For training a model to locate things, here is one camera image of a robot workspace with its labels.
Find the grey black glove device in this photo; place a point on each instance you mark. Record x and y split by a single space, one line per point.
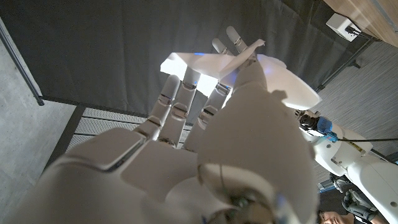
357 203

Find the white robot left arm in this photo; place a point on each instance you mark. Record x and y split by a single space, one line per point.
367 174

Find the white mailer package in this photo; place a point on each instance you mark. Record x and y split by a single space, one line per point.
289 84

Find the black backdrop stand pole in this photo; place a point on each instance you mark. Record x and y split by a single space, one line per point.
345 63
21 65

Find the person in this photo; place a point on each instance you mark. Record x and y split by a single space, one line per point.
334 218

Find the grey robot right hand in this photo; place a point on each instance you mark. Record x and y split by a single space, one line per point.
155 174

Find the white power strip box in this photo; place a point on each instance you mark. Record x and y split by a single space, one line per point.
340 26

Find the black backdrop curtain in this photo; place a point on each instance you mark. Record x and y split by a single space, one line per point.
109 46

